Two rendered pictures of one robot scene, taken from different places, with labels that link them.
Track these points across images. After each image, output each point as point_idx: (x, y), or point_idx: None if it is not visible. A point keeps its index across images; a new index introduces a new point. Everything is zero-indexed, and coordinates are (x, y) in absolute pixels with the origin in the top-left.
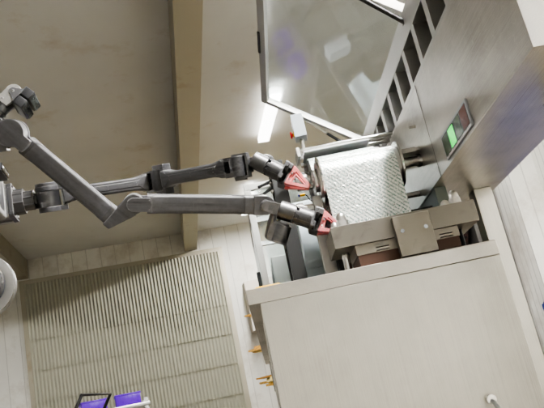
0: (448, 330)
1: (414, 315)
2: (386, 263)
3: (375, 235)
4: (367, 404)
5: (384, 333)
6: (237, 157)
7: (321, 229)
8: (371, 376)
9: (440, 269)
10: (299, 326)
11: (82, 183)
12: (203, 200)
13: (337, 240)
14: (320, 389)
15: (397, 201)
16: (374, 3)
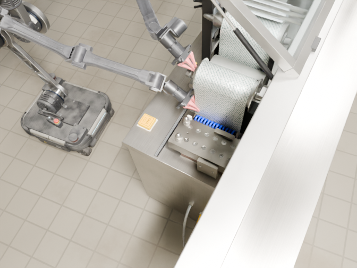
0: (203, 196)
1: (190, 186)
2: (183, 173)
3: (189, 155)
4: (166, 185)
5: (177, 181)
6: (151, 33)
7: (185, 107)
8: (169, 183)
9: (207, 188)
10: (143, 160)
11: (43, 45)
12: (116, 72)
13: (170, 145)
14: (150, 173)
15: (235, 119)
16: (252, 52)
